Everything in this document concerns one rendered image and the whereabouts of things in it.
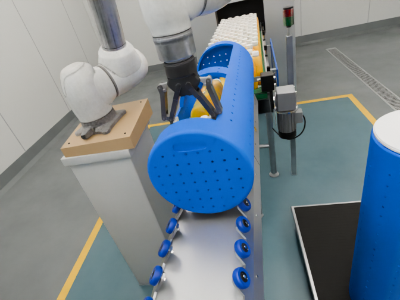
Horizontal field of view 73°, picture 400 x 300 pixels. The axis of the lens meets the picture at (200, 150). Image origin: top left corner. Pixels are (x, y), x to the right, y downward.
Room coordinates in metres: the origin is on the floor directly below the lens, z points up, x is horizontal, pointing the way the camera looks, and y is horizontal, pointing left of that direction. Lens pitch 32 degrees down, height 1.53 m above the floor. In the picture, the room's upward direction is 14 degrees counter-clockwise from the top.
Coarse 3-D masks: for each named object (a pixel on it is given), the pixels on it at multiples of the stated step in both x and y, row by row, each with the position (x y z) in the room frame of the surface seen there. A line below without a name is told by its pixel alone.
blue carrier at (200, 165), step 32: (224, 64) 1.39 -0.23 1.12; (192, 96) 1.18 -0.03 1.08; (224, 96) 0.75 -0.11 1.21; (192, 128) 0.58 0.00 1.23; (224, 128) 0.58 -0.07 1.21; (160, 160) 0.60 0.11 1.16; (192, 160) 0.57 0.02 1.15; (224, 160) 0.55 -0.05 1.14; (160, 192) 0.61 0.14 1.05; (192, 192) 0.58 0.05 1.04; (224, 192) 0.55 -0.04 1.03
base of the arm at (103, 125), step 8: (112, 112) 1.15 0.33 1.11; (120, 112) 1.19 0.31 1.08; (96, 120) 1.09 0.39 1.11; (104, 120) 1.10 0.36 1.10; (112, 120) 1.13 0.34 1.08; (80, 128) 1.15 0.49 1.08; (88, 128) 1.09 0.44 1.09; (96, 128) 1.09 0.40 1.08; (104, 128) 1.08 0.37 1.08; (88, 136) 1.06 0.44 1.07
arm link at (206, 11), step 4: (208, 0) 0.68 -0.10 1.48; (212, 0) 0.69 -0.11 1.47; (216, 0) 0.69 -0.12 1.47; (220, 0) 0.71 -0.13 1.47; (224, 0) 0.72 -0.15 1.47; (228, 0) 0.74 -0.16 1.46; (208, 4) 0.68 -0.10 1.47; (212, 4) 0.69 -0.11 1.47; (216, 4) 0.70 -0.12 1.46; (220, 4) 0.72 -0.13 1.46; (224, 4) 0.74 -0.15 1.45; (204, 8) 0.68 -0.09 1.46; (208, 8) 0.69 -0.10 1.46; (212, 8) 0.70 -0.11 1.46; (216, 8) 0.72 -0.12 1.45; (220, 8) 0.75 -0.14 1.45; (204, 12) 0.70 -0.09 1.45; (208, 12) 0.71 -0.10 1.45
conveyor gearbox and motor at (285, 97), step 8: (280, 88) 1.51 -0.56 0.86; (288, 88) 1.49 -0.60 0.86; (280, 96) 1.45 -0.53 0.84; (288, 96) 1.43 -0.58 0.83; (280, 104) 1.45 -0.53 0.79; (288, 104) 1.43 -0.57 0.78; (280, 112) 1.44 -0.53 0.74; (288, 112) 1.42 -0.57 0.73; (296, 112) 1.45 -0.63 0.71; (280, 120) 1.47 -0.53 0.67; (288, 120) 1.44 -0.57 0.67; (296, 120) 1.44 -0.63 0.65; (304, 120) 1.47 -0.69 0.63; (272, 128) 1.66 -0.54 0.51; (280, 128) 1.47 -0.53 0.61; (288, 128) 1.44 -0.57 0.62; (304, 128) 1.48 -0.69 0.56; (280, 136) 1.47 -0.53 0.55; (288, 136) 1.44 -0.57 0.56; (296, 136) 1.52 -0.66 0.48
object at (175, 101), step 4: (176, 88) 0.64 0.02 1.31; (176, 92) 0.65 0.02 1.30; (176, 96) 0.65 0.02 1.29; (176, 100) 0.65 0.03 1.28; (172, 104) 0.66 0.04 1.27; (176, 104) 0.66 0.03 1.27; (172, 108) 0.66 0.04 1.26; (176, 108) 0.67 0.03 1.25; (172, 112) 0.66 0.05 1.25; (172, 116) 0.66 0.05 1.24; (172, 120) 0.66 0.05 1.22
